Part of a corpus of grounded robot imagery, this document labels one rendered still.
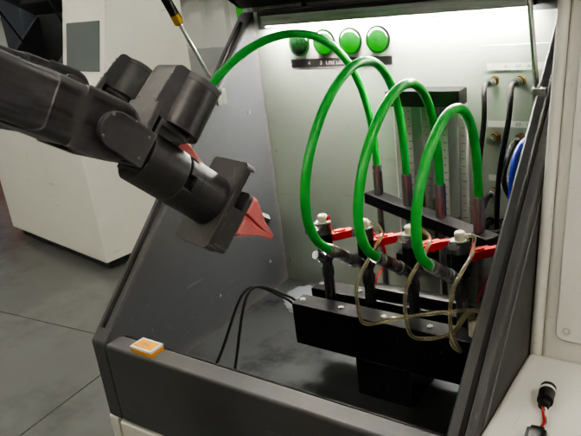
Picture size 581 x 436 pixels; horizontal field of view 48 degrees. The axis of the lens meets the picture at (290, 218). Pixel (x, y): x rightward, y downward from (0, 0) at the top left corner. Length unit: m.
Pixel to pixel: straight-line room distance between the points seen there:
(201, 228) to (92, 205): 3.21
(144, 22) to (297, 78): 2.69
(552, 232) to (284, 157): 0.70
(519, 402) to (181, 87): 0.56
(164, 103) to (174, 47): 3.48
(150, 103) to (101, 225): 3.30
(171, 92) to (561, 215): 0.55
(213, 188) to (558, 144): 0.48
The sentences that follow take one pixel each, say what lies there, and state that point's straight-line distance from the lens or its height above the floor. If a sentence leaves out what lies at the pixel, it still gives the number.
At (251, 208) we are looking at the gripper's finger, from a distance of 0.71.
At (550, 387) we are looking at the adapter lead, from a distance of 0.89.
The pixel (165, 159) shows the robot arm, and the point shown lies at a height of 1.36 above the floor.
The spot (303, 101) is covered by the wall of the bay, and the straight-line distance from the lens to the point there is 1.40.
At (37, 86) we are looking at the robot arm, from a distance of 0.59.
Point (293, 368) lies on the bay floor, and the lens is 1.25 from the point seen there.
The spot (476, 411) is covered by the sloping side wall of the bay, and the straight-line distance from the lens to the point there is 0.86.
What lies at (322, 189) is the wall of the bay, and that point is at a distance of 1.43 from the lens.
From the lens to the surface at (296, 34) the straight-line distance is 1.11.
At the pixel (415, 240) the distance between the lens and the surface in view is 0.85.
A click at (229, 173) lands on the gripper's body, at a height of 1.32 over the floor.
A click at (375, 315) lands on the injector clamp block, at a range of 1.08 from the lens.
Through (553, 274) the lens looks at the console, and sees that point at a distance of 0.96.
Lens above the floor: 1.51
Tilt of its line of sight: 20 degrees down
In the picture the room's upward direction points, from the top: 7 degrees counter-clockwise
